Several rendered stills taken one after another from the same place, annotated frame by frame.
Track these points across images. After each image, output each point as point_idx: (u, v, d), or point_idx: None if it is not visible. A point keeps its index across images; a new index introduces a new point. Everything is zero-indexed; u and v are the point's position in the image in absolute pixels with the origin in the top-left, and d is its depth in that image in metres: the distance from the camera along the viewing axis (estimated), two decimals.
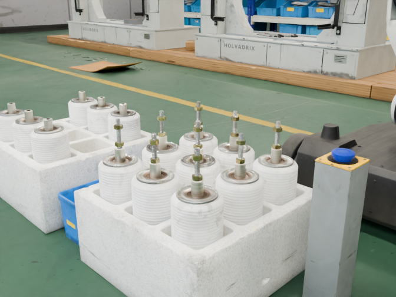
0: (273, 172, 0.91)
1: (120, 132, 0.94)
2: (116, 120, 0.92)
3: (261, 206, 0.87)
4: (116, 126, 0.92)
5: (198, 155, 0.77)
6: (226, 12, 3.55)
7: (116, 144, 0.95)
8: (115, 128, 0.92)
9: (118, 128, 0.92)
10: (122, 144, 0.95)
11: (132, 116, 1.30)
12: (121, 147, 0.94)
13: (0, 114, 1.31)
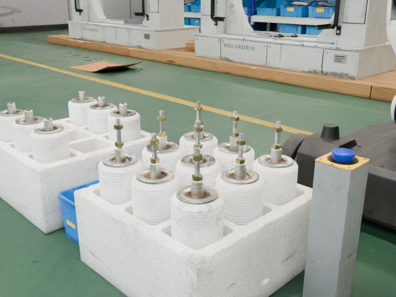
0: (273, 172, 0.91)
1: (120, 132, 0.94)
2: (116, 120, 0.92)
3: (261, 206, 0.87)
4: (116, 126, 0.92)
5: (198, 155, 0.77)
6: (226, 12, 3.55)
7: (116, 144, 0.95)
8: (115, 128, 0.92)
9: (118, 128, 0.92)
10: (122, 144, 0.95)
11: (132, 116, 1.30)
12: (121, 147, 0.94)
13: (0, 114, 1.31)
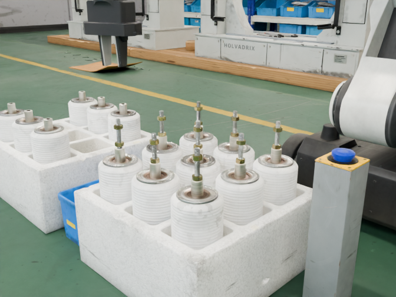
0: (273, 172, 0.91)
1: (120, 132, 0.94)
2: (116, 120, 0.92)
3: (261, 206, 0.87)
4: (116, 126, 0.92)
5: (198, 155, 0.77)
6: (226, 12, 3.55)
7: (116, 144, 0.95)
8: (115, 128, 0.92)
9: (118, 128, 0.92)
10: (122, 144, 0.95)
11: (132, 116, 1.30)
12: (121, 147, 0.94)
13: (0, 114, 1.31)
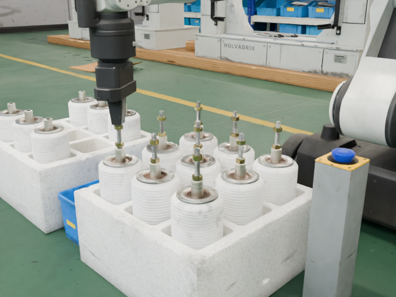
0: (273, 172, 0.91)
1: (121, 134, 0.93)
2: None
3: (261, 206, 0.87)
4: (114, 125, 0.93)
5: (198, 155, 0.77)
6: (226, 12, 3.55)
7: (122, 144, 0.95)
8: (114, 126, 0.93)
9: (114, 128, 0.93)
10: (122, 146, 0.94)
11: (132, 116, 1.30)
12: (118, 148, 0.94)
13: (0, 114, 1.31)
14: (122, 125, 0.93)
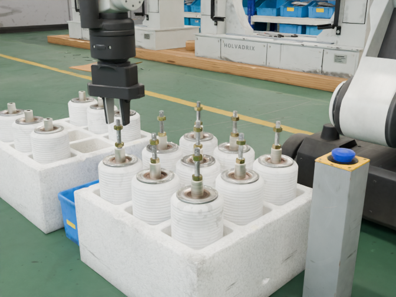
0: (273, 172, 0.91)
1: (116, 134, 0.94)
2: (119, 120, 0.93)
3: (261, 206, 0.87)
4: None
5: (198, 155, 0.77)
6: (226, 12, 3.55)
7: (117, 147, 0.94)
8: (122, 127, 0.93)
9: (121, 126, 0.94)
10: (115, 145, 0.95)
11: (132, 116, 1.30)
12: (120, 147, 0.95)
13: (0, 114, 1.31)
14: (114, 125, 0.93)
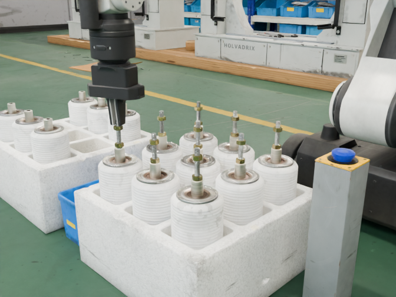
0: (273, 172, 0.91)
1: (118, 135, 0.93)
2: None
3: (261, 206, 0.87)
4: (115, 125, 0.94)
5: (198, 155, 0.77)
6: (226, 12, 3.55)
7: (124, 145, 0.95)
8: (116, 126, 0.94)
9: (114, 127, 0.94)
10: (119, 147, 0.94)
11: (132, 116, 1.30)
12: (116, 148, 0.95)
13: (0, 114, 1.31)
14: (120, 126, 0.93)
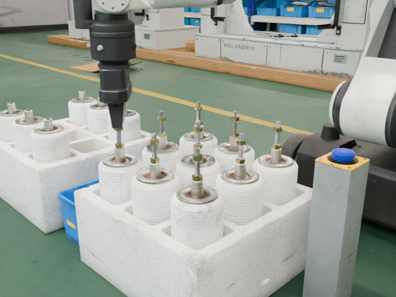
0: (273, 172, 0.91)
1: (121, 134, 0.94)
2: None
3: (261, 206, 0.87)
4: None
5: (198, 155, 0.77)
6: (226, 12, 3.55)
7: (118, 145, 0.95)
8: (115, 129, 0.93)
9: (117, 129, 0.93)
10: (122, 145, 0.95)
11: (132, 116, 1.30)
12: None
13: (0, 114, 1.31)
14: None
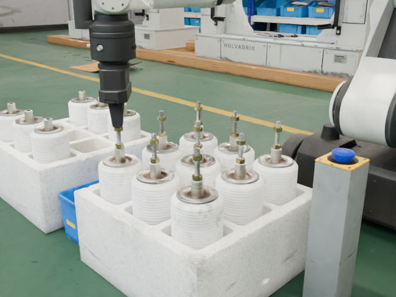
0: (273, 172, 0.91)
1: (116, 135, 0.94)
2: None
3: (261, 206, 0.87)
4: (122, 126, 0.93)
5: (198, 155, 0.77)
6: (226, 12, 3.55)
7: (116, 148, 0.94)
8: (122, 129, 0.93)
9: (122, 128, 0.94)
10: (115, 147, 0.95)
11: (132, 116, 1.30)
12: None
13: (0, 114, 1.31)
14: (114, 126, 0.93)
